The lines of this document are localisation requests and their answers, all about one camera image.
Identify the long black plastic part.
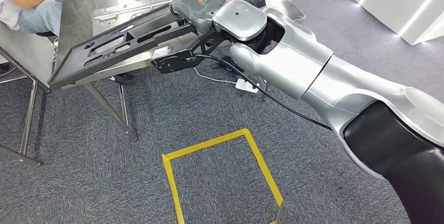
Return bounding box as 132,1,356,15
48,0,267,91

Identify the white power strip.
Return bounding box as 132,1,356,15
235,78,260,94

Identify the stamped sheet metal panel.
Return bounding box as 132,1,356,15
93,0,195,23

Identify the white display block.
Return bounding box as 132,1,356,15
352,0,444,46

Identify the person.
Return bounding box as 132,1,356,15
0,0,86,38

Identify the white power cord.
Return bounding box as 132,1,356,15
192,66,240,85

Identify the black camera cable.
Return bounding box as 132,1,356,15
192,54,333,131

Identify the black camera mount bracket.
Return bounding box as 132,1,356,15
151,30,230,75

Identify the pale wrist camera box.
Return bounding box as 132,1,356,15
152,46,173,60

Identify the metal frame chair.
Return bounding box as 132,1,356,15
0,21,52,167

